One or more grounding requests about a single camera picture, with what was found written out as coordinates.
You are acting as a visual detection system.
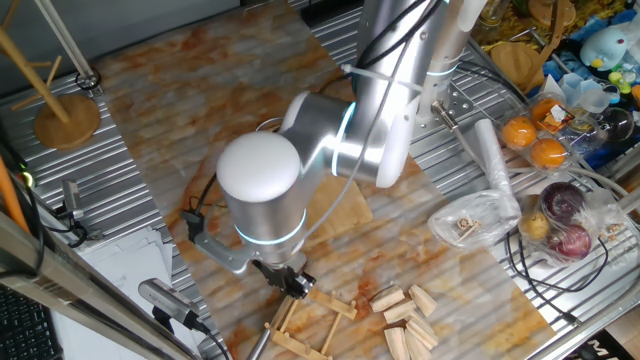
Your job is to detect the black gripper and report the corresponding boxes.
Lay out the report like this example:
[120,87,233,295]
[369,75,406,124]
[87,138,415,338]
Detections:
[252,257,318,301]

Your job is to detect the steel cleaver knife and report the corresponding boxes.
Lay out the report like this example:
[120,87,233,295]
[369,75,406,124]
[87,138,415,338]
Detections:
[246,294,301,360]

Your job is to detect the thin lotus root stick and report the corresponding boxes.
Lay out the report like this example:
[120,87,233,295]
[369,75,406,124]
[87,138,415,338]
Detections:
[455,221,483,245]

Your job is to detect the wooden knife rack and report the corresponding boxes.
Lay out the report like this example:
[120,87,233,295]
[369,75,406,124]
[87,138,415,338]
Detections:
[269,287,359,360]

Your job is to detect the wooden cutting board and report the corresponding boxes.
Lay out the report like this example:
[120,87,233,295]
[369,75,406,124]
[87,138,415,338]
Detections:
[255,116,374,251]

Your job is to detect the stack of white papers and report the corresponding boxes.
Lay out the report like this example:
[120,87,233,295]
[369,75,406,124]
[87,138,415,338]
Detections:
[74,227,201,360]

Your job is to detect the clear plastic bag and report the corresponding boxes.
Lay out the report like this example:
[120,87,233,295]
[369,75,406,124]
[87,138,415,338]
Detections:
[427,118,522,250]

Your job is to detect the orange marble pattern mat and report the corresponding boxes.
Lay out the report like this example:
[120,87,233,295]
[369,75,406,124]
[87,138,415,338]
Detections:
[93,0,557,360]

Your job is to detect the yellow pear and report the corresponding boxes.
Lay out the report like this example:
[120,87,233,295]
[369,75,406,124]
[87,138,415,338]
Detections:
[518,209,551,241]

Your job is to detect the orange fruit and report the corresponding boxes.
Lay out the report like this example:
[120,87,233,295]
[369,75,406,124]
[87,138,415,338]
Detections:
[529,97,565,126]
[501,115,538,149]
[529,137,568,169]

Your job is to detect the purple onion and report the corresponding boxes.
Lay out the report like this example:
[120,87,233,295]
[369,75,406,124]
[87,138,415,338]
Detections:
[547,223,593,260]
[540,181,586,225]

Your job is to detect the black keyboard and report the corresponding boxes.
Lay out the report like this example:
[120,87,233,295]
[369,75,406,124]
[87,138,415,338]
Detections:
[0,284,64,360]

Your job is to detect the orange pole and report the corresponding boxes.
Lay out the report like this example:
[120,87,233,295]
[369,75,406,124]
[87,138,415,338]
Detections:
[0,154,31,235]

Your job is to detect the round wooden disc stand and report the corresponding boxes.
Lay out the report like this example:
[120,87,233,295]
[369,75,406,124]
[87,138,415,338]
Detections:
[489,42,547,94]

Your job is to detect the crinkled clear produce bag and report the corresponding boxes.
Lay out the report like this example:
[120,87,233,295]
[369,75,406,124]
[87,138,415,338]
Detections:
[517,179,629,266]

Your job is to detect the black item with white print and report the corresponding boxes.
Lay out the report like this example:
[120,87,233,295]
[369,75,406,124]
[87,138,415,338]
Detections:
[563,338,640,360]

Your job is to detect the clear plastic fruit tray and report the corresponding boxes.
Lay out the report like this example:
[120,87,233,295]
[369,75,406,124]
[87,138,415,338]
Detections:
[497,91,609,174]

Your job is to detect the glass jar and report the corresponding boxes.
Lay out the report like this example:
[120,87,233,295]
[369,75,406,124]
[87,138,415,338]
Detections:
[478,0,507,27]

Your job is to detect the blue cloth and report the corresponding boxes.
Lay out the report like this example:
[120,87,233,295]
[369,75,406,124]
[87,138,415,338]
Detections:
[542,9,640,99]

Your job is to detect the white slanted pole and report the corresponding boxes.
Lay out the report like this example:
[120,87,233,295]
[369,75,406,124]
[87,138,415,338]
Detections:
[33,0,97,84]

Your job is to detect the clear plastic measuring cup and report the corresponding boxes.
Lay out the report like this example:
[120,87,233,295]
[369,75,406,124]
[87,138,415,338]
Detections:
[558,73,622,114]

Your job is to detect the dark glass bowl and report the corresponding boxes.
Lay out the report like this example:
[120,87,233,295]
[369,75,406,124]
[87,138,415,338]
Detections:
[597,107,636,144]

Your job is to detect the small wooden stand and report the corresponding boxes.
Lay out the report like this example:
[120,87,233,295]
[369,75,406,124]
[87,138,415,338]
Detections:
[527,0,577,27]

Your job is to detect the small green toy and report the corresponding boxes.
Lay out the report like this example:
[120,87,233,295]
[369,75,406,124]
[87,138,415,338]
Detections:
[607,69,634,95]

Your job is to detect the blue plush toy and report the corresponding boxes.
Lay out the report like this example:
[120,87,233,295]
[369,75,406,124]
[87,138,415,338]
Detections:
[579,24,630,72]

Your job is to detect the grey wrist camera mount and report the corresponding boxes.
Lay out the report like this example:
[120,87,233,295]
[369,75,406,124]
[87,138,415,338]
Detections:
[179,209,257,277]

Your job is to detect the large grey cylindrical camera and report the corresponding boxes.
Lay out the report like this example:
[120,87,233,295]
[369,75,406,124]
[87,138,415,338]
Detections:
[138,278,204,334]

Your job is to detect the metal cable connector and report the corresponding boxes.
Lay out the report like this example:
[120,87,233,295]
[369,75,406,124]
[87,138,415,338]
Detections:
[430,99,460,132]

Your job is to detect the aluminium frame beam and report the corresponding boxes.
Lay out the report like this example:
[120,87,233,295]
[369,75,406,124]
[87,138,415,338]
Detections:
[0,209,201,360]

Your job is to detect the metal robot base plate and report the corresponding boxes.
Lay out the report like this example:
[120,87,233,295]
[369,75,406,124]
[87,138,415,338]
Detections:
[417,79,476,137]

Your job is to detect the black table cable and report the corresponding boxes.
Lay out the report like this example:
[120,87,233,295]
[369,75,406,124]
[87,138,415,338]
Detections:
[504,229,611,327]

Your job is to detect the black cable ring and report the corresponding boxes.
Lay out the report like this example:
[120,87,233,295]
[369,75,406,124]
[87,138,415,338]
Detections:
[74,67,104,93]

